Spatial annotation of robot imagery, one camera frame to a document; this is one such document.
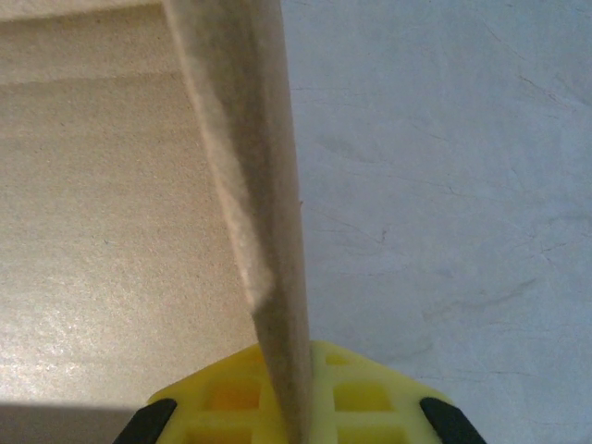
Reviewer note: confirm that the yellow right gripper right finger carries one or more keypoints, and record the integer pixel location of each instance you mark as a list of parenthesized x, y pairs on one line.
[(404, 402)]

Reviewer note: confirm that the brown cardboard box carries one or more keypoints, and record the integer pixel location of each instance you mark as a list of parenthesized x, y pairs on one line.
[(92, 208)]

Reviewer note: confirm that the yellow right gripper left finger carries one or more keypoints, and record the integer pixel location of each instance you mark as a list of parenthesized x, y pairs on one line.
[(199, 414)]

